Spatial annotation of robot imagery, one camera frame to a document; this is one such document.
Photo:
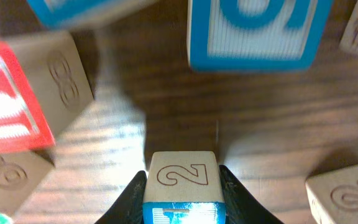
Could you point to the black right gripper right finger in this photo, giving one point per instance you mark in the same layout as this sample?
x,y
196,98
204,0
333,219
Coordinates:
x,y
241,206

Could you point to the blue T block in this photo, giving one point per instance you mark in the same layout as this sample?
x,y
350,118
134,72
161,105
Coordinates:
x,y
77,14

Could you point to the green V block right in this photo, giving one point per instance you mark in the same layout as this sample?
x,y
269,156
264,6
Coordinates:
x,y
20,175

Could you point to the blue L block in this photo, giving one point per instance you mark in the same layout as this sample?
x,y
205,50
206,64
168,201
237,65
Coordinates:
x,y
184,187

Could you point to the blue 2 block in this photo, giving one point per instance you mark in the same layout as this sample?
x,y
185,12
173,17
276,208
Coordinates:
x,y
333,196

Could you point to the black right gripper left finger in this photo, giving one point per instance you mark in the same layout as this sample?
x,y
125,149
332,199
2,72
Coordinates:
x,y
127,209

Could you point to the blue 5 block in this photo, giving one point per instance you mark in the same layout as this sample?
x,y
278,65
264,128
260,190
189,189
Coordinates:
x,y
254,35

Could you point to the red U block right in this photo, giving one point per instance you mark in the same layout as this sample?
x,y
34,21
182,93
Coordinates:
x,y
43,89

